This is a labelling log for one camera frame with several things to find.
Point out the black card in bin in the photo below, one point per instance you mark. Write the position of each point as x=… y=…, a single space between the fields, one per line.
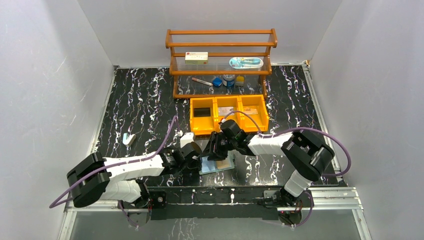
x=201 y=112

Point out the blue oval packaged item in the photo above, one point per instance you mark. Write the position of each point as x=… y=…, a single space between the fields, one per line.
x=241 y=63

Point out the brown white marker pen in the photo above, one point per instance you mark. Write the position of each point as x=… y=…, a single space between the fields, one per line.
x=202 y=81

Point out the small white blue stapler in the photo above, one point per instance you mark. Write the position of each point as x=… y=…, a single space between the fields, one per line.
x=128 y=139

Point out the silver card in bin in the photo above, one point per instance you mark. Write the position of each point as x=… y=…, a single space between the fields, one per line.
x=225 y=110

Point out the orange three-compartment bin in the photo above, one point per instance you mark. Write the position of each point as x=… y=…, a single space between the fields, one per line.
x=249 y=123

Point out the wooden shelf rack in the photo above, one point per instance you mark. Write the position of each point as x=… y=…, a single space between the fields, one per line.
x=221 y=45

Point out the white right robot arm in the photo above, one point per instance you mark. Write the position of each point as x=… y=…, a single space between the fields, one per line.
x=309 y=155

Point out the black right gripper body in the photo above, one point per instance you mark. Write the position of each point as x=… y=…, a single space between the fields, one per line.
x=216 y=148

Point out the green card holder wallet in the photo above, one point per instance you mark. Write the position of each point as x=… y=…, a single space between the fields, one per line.
x=209 y=166

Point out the small yellow object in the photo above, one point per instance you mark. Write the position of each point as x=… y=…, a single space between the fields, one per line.
x=239 y=81

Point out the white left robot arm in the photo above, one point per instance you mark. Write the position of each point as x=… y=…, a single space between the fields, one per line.
x=106 y=178

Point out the white red box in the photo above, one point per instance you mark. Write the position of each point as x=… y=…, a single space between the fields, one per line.
x=196 y=58

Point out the small blue object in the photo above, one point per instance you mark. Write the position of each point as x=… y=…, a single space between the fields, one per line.
x=216 y=82

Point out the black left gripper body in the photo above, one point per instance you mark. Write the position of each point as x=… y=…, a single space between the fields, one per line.
x=194 y=162

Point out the beige card in bin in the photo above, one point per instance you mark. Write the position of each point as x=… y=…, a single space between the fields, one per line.
x=251 y=110

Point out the round blue white tin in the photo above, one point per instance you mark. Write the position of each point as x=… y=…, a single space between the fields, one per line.
x=228 y=80

